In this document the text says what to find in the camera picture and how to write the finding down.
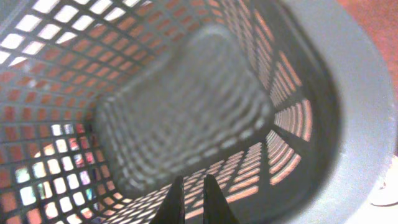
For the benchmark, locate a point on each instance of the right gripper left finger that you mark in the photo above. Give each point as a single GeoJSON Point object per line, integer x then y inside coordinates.
{"type": "Point", "coordinates": [172, 209]}

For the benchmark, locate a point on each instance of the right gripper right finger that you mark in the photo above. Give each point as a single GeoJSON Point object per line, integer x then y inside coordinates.
{"type": "Point", "coordinates": [215, 206]}

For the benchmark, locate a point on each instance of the grey plastic basket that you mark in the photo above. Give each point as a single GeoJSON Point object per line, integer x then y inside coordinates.
{"type": "Point", "coordinates": [288, 104]}

